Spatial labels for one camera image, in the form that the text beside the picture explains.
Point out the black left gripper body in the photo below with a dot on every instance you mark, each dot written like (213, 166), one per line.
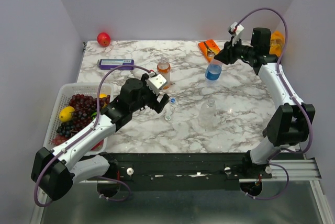
(148, 98)

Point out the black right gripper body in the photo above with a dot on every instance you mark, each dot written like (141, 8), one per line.
(236, 52)

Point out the clear bottle blue label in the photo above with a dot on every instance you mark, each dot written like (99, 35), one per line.
(213, 71)

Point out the orange drink bottle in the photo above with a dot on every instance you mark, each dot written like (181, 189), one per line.
(164, 68)

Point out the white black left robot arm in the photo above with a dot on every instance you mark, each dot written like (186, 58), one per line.
(55, 171)

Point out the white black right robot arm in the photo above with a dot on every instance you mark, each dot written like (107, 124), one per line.
(291, 122)

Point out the orange razor box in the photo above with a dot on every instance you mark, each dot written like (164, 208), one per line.
(209, 49)

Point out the yellow snack bag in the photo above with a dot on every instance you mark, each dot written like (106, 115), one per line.
(276, 43)

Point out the purple white box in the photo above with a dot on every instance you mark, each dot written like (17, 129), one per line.
(108, 64)

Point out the red grape bunch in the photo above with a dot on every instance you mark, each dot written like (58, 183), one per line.
(85, 109)

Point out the red apple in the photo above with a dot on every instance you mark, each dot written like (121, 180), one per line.
(103, 39)

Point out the dark grape bunch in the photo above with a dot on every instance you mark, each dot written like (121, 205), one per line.
(67, 129)

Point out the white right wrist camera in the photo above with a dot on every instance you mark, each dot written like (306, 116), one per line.
(235, 31)

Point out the black mounting rail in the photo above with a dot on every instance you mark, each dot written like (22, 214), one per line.
(183, 171)

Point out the aluminium rail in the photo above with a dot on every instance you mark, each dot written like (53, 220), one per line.
(277, 171)

